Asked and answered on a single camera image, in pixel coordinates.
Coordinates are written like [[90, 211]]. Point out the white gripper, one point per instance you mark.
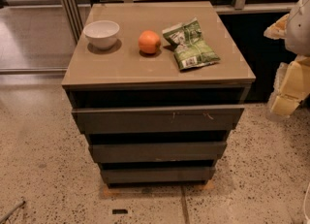
[[298, 29]]

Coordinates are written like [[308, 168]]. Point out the grey top drawer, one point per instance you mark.
[[158, 119]]

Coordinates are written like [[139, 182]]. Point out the grey drawer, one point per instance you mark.
[[157, 175], [158, 119], [161, 152]]

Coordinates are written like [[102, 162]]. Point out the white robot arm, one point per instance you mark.
[[297, 38]]

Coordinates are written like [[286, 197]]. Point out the grey drawer cabinet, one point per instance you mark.
[[123, 77]]

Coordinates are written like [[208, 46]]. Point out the grey middle drawer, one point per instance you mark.
[[161, 152]]

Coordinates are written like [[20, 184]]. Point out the grey bottom drawer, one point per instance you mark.
[[157, 175]]

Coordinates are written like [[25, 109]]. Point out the green snack bag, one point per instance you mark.
[[189, 47]]

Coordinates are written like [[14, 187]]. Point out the orange fruit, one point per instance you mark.
[[149, 42]]

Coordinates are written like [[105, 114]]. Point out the white ceramic bowl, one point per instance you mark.
[[102, 34]]

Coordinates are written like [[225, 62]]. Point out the metal rod on floor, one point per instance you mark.
[[7, 215]]

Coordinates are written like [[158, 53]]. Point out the metal window frame post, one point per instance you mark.
[[73, 16]]

